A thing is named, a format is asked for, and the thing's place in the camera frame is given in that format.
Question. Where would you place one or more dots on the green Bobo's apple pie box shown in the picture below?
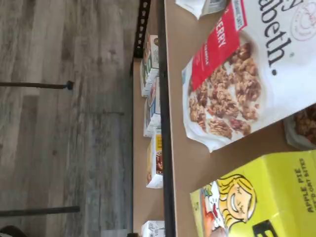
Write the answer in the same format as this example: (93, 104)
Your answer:
(259, 197)

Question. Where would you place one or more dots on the blue trim granola box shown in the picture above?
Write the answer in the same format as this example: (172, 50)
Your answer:
(151, 116)

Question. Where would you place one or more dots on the black metal shelf beam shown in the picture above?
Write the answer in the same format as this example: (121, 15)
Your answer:
(165, 123)

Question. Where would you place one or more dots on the wooden shelf board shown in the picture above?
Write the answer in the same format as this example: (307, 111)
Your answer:
(138, 148)
(177, 98)

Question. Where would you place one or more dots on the green trim granola box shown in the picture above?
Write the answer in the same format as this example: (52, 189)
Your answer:
(148, 81)
(153, 49)

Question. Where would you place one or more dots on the yellow trim granola box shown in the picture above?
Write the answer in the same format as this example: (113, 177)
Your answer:
(154, 163)

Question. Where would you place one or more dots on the white patterned pantry box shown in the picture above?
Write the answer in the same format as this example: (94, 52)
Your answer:
(153, 229)

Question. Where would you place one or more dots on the red label granola bag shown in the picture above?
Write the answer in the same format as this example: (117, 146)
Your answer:
(234, 74)

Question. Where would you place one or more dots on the orange label granola bag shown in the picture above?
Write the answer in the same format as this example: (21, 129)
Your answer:
(197, 7)

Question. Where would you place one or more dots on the black metal leg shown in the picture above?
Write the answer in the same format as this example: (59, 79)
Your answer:
(37, 85)
(37, 211)

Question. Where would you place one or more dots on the white granola bag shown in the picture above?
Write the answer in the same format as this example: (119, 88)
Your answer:
(303, 128)

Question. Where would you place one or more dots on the dark floor object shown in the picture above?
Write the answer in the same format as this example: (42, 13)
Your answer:
(10, 232)

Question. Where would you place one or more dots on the black perforated rack post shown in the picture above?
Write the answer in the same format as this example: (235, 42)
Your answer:
(142, 29)

